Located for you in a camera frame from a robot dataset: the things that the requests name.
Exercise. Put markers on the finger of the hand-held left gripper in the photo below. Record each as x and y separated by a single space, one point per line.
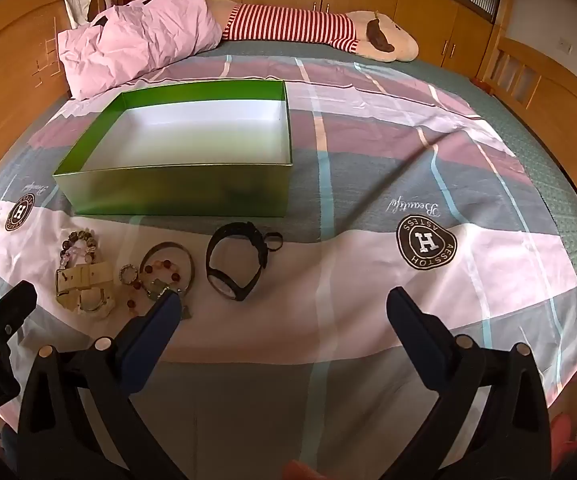
3 315

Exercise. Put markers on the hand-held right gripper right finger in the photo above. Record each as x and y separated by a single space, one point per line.
408 320

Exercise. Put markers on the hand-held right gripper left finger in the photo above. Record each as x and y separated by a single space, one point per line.
153 330

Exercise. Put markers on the thin metal bangle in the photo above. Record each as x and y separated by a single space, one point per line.
192 265

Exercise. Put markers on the black wrist watch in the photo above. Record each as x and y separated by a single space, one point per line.
256 242

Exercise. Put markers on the green cardboard box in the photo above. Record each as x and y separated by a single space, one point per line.
168 190

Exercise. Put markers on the plaid printed bed sheet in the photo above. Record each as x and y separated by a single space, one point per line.
368 185

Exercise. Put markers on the wooden headboard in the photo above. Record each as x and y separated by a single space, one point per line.
8 60

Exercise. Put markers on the wooden footboard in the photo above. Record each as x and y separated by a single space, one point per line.
543 90

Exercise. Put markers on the pink pillow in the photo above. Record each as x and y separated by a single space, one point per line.
138 35

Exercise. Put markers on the plush toy with striped shirt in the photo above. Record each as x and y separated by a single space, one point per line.
288 22

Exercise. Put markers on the wall socket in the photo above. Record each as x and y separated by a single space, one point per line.
566 45

